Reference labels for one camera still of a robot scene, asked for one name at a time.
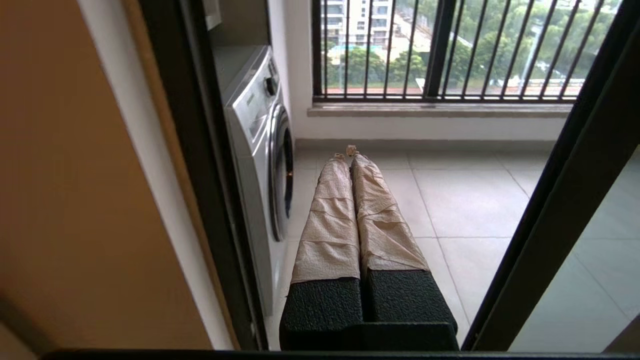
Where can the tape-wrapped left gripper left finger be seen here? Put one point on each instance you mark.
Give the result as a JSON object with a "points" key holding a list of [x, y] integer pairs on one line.
{"points": [[327, 235]]}

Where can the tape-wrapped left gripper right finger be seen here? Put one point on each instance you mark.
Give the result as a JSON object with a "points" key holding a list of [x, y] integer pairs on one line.
{"points": [[385, 235]]}

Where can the dark brown glass sliding door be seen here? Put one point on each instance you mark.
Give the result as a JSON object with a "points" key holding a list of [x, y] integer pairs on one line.
{"points": [[565, 175]]}

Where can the white front-load washing machine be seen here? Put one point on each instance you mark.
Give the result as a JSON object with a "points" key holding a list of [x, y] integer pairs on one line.
{"points": [[255, 150]]}

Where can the grey stone window sill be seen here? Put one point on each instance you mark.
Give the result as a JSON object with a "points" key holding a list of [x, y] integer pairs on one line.
{"points": [[440, 110]]}

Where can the black balcony railing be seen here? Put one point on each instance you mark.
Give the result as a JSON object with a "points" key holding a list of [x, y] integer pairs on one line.
{"points": [[500, 50]]}

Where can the white shelf board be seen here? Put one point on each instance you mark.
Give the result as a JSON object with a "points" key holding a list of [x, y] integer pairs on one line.
{"points": [[212, 12]]}

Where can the dark balcony window frame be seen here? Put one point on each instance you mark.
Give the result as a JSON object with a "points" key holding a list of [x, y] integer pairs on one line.
{"points": [[440, 45]]}

